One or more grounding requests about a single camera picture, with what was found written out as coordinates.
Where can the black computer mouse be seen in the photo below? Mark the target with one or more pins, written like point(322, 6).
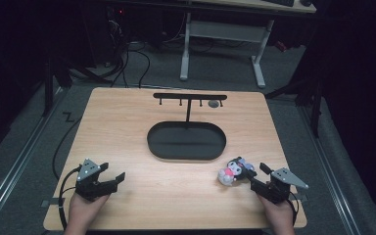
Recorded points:
point(305, 2)

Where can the white-framed wooden desk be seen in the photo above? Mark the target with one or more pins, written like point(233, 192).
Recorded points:
point(225, 31)

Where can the grey round table grommet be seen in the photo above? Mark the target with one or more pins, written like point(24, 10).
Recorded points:
point(213, 103)

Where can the aluminium floor rail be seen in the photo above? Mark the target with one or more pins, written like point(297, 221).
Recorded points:
point(331, 169)
point(16, 169)

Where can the black metal stand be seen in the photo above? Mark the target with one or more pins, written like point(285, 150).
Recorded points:
point(48, 88)
point(315, 107)

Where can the grey tape strip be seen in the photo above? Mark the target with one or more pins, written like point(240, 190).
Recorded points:
point(49, 203)
point(302, 197)

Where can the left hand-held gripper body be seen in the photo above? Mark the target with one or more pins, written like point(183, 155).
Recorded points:
point(89, 187)

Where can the black hook stand with tray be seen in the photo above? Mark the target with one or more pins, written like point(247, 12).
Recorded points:
point(186, 141)

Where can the small red object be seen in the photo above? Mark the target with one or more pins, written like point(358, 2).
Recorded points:
point(280, 46)

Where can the person's right hand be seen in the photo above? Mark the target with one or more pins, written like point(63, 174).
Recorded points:
point(278, 213)

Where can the person's left hand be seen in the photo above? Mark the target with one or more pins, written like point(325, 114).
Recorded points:
point(85, 210)

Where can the black keyboard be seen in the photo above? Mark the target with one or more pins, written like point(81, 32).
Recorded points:
point(280, 2)

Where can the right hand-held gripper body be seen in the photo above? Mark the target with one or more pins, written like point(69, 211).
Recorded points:
point(279, 187)

